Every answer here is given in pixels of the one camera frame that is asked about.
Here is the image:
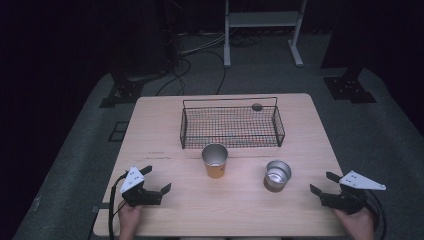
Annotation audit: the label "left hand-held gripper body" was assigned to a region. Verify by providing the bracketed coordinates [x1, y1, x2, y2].
[119, 166, 163, 208]

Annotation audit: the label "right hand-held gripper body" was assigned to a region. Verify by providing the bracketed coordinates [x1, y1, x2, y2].
[319, 170, 388, 215]

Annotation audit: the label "orange cup with metal inside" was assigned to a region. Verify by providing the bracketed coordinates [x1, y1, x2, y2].
[201, 142, 230, 180]

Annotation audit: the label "black wire basket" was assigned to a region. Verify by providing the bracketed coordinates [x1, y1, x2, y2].
[179, 96, 286, 150]

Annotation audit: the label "person's left hand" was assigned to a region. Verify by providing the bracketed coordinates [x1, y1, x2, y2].
[117, 202, 144, 240]

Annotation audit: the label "person's right hand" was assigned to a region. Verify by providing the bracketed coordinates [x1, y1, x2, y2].
[333, 206, 376, 240]

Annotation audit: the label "grey tape strip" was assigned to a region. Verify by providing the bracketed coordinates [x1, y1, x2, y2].
[91, 202, 111, 214]

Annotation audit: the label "black stand base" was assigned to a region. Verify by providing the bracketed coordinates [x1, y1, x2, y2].
[99, 71, 168, 109]
[322, 64, 378, 104]

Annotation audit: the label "dark equipment rack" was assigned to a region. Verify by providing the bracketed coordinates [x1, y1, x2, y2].
[109, 0, 183, 79]

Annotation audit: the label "white metal stand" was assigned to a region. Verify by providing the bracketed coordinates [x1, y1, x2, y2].
[223, 0, 308, 69]

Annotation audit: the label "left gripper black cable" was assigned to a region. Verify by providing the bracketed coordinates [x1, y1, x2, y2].
[107, 171, 129, 240]

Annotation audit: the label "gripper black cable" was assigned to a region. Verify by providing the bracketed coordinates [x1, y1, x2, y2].
[107, 171, 129, 240]
[364, 189, 388, 240]

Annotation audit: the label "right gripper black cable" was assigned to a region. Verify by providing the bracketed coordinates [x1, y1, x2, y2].
[364, 189, 388, 240]

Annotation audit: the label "black floor cable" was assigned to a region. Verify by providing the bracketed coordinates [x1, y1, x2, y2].
[179, 49, 228, 96]
[154, 58, 193, 98]

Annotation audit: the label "grey floor cables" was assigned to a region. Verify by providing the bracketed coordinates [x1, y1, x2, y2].
[178, 31, 228, 56]

